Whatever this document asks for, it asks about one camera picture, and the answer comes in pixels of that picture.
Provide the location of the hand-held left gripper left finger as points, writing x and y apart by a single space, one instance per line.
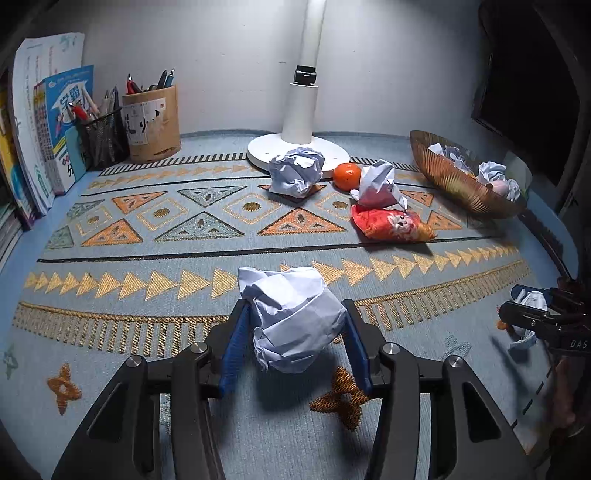
233 350

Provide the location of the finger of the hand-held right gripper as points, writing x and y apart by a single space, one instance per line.
524 290
526 318

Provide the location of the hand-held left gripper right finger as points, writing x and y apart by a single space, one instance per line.
359 353

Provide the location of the small paper ball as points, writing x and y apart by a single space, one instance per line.
533 300

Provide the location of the grid paper sheet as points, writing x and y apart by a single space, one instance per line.
291 314

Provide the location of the golden ribbed bowl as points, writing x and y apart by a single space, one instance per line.
457 189

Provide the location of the person's right hand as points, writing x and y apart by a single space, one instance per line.
565 392

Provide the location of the orange snack packet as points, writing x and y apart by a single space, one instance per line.
388 226

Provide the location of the patterned blue table mat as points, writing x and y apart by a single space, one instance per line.
138 258

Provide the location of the crumpled plain white paper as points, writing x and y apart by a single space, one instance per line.
378 184

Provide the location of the small orange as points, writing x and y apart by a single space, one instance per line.
347 176

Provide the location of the crumpled grid paper ball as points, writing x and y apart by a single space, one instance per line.
295 173

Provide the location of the black monitor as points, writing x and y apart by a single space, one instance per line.
521 78

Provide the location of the wooden pen holder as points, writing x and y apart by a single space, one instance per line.
152 124

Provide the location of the white desk lamp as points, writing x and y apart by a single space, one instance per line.
300 115

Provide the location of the black mesh pen holder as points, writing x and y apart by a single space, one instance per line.
101 141

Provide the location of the small teal notebook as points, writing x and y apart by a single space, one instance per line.
76 154

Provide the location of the bunch of pens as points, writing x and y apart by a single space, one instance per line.
157 83

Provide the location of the bunch of pencils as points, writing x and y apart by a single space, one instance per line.
94 106

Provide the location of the blue white workbook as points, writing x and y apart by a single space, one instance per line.
64 120

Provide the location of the yellow book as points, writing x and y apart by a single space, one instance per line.
5 147

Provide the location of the row of books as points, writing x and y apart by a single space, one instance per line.
32 92

